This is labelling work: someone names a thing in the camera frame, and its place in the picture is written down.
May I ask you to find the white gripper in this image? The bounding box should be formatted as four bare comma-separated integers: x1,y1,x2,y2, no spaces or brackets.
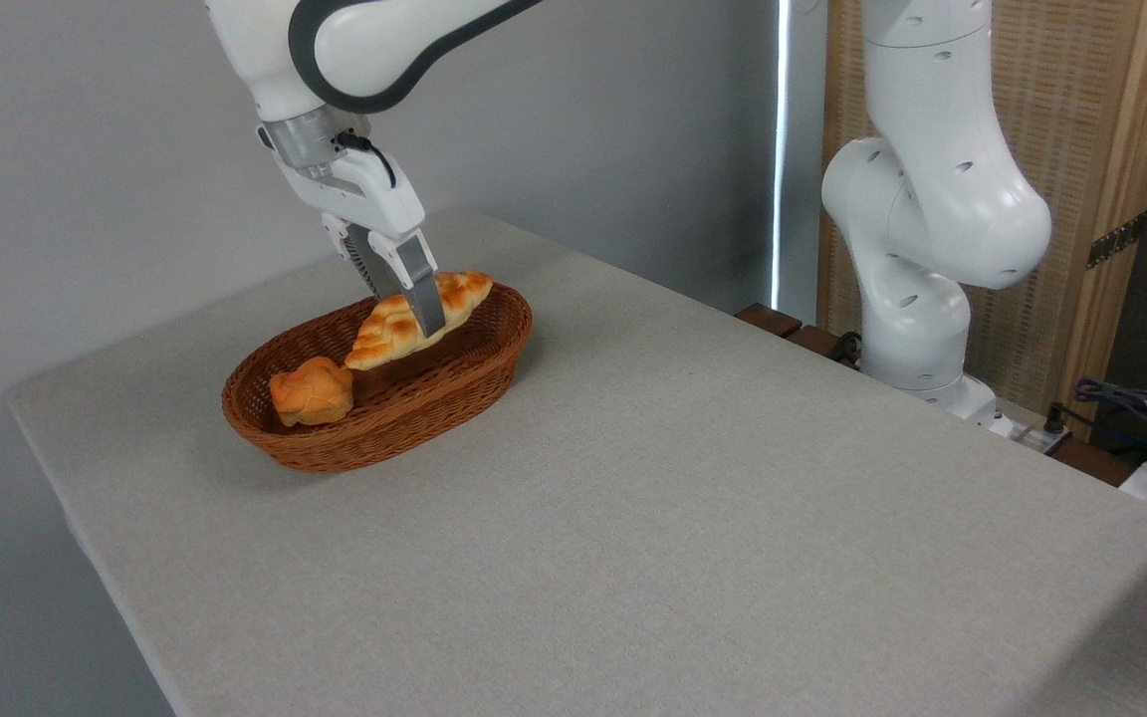
273,147,448,339

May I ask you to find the long braided bread loaf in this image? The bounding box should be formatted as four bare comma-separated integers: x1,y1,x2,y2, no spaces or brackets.
344,270,495,372

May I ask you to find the small round orange bread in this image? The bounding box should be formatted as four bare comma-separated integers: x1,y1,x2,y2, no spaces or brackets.
269,357,355,428

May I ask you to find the brown wicker oval basket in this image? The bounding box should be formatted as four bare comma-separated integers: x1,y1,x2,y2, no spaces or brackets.
221,281,535,474

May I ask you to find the grey tablecloth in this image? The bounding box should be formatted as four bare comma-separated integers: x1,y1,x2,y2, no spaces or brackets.
6,209,1147,717

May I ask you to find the woven wooden folding screen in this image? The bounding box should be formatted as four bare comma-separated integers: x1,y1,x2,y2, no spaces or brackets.
817,0,1147,439

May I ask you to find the dark metal screen hinge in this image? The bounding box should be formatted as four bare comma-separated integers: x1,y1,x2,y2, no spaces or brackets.
1085,211,1147,271

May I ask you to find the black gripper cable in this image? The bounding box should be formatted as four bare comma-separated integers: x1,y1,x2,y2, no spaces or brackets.
334,131,398,189

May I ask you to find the black cable bundle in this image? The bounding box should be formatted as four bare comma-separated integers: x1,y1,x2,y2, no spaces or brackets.
1044,377,1147,461

